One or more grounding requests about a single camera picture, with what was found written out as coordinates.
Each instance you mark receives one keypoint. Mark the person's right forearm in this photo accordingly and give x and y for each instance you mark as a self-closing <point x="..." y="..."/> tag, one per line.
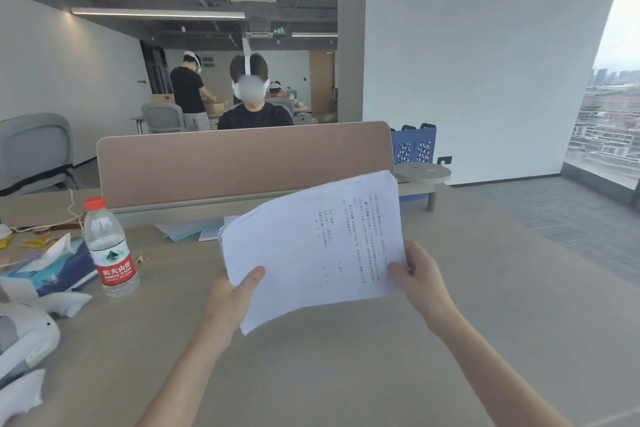
<point x="495" y="376"/>

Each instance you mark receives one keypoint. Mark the grey wooden desk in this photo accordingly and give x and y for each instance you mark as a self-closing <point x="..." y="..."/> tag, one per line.
<point x="350" y="366"/>

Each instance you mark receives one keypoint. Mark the long ceiling light bar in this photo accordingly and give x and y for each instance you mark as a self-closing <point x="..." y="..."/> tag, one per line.
<point x="315" y="35"/>
<point x="160" y="13"/>

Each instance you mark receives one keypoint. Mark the cardboard box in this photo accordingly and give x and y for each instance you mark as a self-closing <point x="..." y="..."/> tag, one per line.
<point x="215" y="106"/>

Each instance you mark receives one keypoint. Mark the person's left forearm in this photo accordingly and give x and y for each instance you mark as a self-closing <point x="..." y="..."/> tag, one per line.
<point x="185" y="381"/>

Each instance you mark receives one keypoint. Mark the yellow wrapper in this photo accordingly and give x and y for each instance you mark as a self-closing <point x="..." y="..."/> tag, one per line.
<point x="35" y="242"/>

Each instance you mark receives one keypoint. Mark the wooden door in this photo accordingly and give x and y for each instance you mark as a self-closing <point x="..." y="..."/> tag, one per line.
<point x="321" y="84"/>

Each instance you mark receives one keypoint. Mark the person's left hand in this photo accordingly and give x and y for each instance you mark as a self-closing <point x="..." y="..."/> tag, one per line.
<point x="230" y="306"/>

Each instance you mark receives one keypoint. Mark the pink desk divider screen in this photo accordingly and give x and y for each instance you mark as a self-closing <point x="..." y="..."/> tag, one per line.
<point x="240" y="166"/>

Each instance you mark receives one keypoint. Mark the blue tissue box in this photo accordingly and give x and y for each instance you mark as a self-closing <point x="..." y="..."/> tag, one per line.
<point x="55" y="276"/>

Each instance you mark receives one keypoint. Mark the white paper sheet bundle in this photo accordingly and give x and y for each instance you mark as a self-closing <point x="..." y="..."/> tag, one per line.
<point x="190" y="231"/>

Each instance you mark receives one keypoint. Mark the white grey headset device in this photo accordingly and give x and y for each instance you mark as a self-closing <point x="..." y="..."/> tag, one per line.
<point x="30" y="341"/>

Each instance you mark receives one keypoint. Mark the crumpled white tissue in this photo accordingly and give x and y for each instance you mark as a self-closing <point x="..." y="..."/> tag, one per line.
<point x="65" y="304"/>
<point x="20" y="401"/>

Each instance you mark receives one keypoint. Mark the green exit sign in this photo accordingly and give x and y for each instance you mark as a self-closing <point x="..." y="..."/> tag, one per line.
<point x="278" y="32"/>

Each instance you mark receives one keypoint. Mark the blue perforated metal panel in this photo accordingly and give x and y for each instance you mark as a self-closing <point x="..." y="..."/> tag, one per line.
<point x="412" y="149"/>

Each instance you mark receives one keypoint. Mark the clear plastic water bottle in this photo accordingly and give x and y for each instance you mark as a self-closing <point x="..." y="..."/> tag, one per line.
<point x="110" y="246"/>

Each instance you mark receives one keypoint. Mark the stack of white printed papers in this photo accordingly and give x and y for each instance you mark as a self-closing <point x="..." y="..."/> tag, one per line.
<point x="300" y="251"/>

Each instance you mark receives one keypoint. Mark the black wall socket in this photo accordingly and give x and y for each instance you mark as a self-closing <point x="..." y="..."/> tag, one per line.
<point x="445" y="160"/>

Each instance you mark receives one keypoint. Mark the person's right hand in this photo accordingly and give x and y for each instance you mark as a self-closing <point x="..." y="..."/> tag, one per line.
<point x="425" y="286"/>

